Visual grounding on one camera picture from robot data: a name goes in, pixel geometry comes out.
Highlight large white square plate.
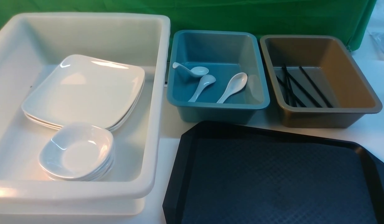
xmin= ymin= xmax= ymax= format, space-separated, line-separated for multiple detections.
xmin=21 ymin=55 xmax=146 ymax=129

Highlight white tray bowl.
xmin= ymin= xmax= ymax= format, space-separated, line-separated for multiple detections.
xmin=44 ymin=146 xmax=115 ymax=181
xmin=39 ymin=123 xmax=116 ymax=180

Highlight lower stacked white plate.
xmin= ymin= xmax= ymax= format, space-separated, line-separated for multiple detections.
xmin=25 ymin=93 xmax=144 ymax=132

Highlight stacked white plate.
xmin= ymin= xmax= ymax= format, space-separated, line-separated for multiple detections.
xmin=25 ymin=93 xmax=144 ymax=132
xmin=21 ymin=75 xmax=145 ymax=131

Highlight top stacked white plate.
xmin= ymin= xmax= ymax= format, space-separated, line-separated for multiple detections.
xmin=21 ymin=75 xmax=145 ymax=131

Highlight small white spoon in bin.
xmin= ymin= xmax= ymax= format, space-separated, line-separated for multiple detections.
xmin=172 ymin=62 xmax=209 ymax=78

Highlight long white spoon in bin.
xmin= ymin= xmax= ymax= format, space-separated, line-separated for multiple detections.
xmin=216 ymin=72 xmax=248 ymax=103

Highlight teal plastic bin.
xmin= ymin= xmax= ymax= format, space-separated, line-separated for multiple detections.
xmin=167 ymin=30 xmax=270 ymax=124

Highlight black serving tray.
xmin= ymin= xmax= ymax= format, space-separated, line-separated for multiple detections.
xmin=162 ymin=121 xmax=384 ymax=224

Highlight lower stacked white bowl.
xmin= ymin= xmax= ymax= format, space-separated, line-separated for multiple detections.
xmin=48 ymin=167 xmax=112 ymax=181

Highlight stacked white bowl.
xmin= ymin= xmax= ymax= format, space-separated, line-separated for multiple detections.
xmin=47 ymin=159 xmax=114 ymax=182
xmin=48 ymin=167 xmax=112 ymax=181

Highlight brown plastic bin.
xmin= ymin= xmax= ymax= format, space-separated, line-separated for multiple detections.
xmin=260 ymin=35 xmax=382 ymax=128

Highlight top stacked white bowl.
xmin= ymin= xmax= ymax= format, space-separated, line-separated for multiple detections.
xmin=47 ymin=159 xmax=114 ymax=182

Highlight large white plastic tub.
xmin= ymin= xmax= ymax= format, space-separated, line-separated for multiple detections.
xmin=0 ymin=12 xmax=171 ymax=216

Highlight green backdrop cloth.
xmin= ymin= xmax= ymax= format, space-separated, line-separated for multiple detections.
xmin=0 ymin=0 xmax=376 ymax=51

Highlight clear plastic bag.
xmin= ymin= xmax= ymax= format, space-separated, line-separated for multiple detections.
xmin=368 ymin=29 xmax=384 ymax=60

